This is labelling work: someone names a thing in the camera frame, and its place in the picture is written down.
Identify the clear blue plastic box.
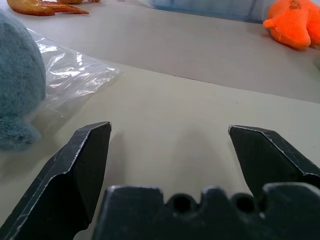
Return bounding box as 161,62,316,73
151,0,270,25

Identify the clear plastic bag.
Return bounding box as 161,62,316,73
25,27,122,121

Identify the orange glossy toy shrimp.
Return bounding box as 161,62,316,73
6,0,90,17

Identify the blue-grey plush toy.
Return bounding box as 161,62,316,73
0,8,47,152

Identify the orange plush toy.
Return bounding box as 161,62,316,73
262,0,320,50

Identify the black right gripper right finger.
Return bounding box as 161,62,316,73
227,124,320,198

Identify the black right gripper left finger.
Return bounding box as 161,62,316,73
0,121,112,240

